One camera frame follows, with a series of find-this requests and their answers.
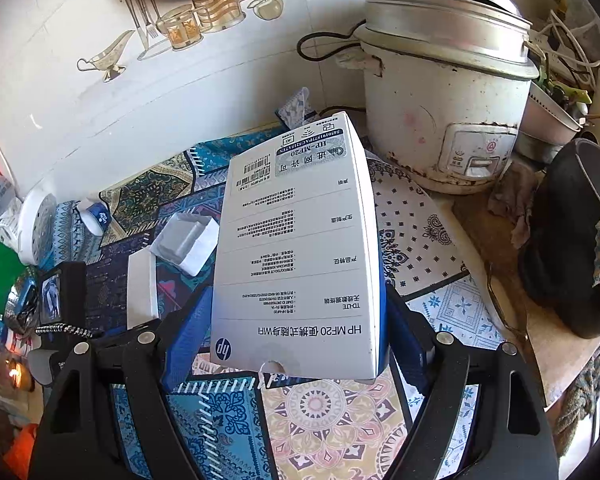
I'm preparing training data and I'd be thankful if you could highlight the grey rag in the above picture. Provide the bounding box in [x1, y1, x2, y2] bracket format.
[555, 345, 600, 461]

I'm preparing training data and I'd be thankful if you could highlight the glass dish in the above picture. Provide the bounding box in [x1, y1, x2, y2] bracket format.
[2, 267, 43, 333]

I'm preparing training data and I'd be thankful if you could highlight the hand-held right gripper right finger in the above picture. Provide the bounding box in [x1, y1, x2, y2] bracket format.
[380, 285, 561, 480]

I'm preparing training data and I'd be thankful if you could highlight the long white box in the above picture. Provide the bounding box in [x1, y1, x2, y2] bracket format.
[126, 251, 160, 328]

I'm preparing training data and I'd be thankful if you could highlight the white round fan device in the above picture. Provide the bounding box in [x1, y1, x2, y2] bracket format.
[17, 187, 57, 266]

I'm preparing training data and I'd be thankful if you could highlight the black power cable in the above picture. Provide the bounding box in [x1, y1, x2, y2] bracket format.
[297, 20, 367, 63]

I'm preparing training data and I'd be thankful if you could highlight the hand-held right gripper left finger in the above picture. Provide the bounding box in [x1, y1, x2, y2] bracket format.
[27, 282, 216, 480]

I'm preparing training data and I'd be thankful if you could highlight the black pot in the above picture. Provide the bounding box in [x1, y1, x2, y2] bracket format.
[519, 137, 600, 339]

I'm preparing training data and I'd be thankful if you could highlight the lit glass candle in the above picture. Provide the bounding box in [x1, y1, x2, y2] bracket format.
[7, 357, 36, 393]

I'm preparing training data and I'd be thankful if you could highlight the brown dishcloth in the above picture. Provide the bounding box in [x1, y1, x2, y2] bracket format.
[500, 165, 546, 251]

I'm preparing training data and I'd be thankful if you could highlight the small white blue cup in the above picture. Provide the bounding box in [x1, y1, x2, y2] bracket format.
[77, 199, 112, 235]

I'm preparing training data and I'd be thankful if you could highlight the blue white printed bag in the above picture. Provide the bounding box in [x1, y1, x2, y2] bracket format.
[275, 87, 313, 128]

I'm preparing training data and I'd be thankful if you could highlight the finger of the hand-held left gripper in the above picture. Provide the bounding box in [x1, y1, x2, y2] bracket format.
[35, 261, 92, 338]

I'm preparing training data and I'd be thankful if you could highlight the blue patchwork cloth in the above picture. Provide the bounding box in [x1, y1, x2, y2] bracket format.
[27, 125, 496, 480]

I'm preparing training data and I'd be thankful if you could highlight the white rice cooker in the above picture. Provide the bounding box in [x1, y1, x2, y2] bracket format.
[352, 0, 540, 195]

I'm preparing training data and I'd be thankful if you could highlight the utensil holder bowl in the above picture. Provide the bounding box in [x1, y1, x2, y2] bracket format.
[517, 80, 588, 163]

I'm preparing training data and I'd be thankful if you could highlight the wooden cutting board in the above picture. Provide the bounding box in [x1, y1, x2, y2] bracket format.
[452, 195, 600, 406]

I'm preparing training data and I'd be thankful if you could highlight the tableware wall decal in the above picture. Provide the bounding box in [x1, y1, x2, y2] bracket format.
[76, 0, 284, 83]

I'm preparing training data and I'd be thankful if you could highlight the white cardboard tray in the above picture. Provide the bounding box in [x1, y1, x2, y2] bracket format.
[149, 212, 221, 277]

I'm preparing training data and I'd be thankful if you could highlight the white cardboard box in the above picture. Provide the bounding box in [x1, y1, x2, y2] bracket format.
[210, 111, 383, 381]

